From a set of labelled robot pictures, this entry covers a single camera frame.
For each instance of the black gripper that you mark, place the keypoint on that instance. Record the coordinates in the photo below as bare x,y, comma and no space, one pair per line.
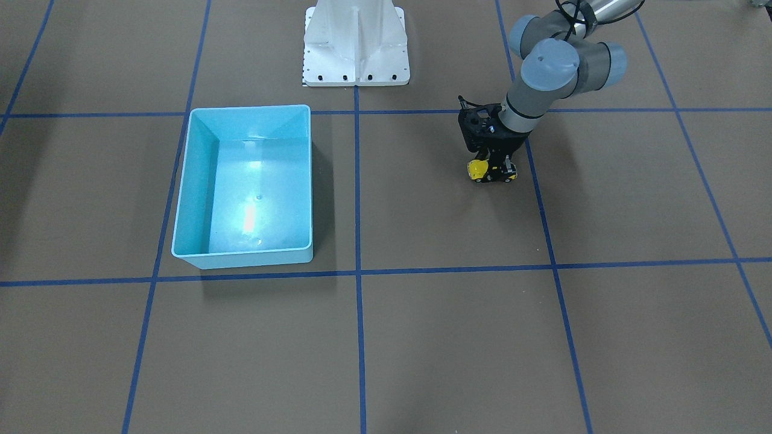
508,143

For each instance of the yellow beetle toy car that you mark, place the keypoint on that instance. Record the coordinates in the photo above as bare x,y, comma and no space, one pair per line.
483,171

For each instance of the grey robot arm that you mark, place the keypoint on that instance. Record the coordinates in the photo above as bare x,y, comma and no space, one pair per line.
558,62

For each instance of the light blue plastic bin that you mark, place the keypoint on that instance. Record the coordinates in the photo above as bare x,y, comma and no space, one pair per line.
245,195

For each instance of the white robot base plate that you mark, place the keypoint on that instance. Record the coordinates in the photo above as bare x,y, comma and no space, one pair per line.
355,43

